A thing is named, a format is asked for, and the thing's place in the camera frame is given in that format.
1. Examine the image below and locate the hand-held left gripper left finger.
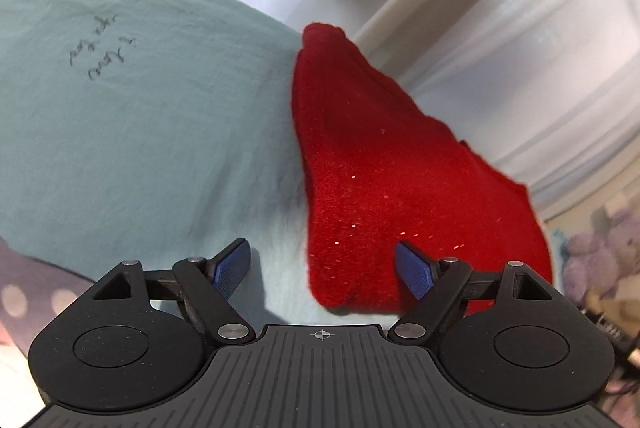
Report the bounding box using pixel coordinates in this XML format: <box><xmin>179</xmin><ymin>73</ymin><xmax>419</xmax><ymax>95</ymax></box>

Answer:
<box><xmin>91</xmin><ymin>237</ymin><xmax>257</xmax><ymax>345</ymax></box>

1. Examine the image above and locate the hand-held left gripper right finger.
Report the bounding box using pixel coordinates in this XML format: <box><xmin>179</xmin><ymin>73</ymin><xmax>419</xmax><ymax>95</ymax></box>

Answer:
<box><xmin>389</xmin><ymin>241</ymin><xmax>557</xmax><ymax>344</ymax></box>

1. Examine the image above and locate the red knit cardigan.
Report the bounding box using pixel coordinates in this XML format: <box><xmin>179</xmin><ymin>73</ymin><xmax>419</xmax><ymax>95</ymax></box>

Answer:
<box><xmin>291</xmin><ymin>22</ymin><xmax>555</xmax><ymax>315</ymax></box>

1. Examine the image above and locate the teal mushroom print bed sheet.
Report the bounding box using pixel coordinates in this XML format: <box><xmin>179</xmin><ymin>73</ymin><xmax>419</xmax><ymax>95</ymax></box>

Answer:
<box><xmin>0</xmin><ymin>0</ymin><xmax>401</xmax><ymax>409</ymax></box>

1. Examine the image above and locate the purple plush toy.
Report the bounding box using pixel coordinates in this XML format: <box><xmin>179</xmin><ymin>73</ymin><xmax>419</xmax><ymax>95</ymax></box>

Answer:
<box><xmin>564</xmin><ymin>208</ymin><xmax>640</xmax><ymax>306</ymax></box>

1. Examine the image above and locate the white curtain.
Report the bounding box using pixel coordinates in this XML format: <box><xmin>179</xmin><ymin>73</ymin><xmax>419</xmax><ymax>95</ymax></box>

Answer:
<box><xmin>120</xmin><ymin>0</ymin><xmax>640</xmax><ymax>214</ymax></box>

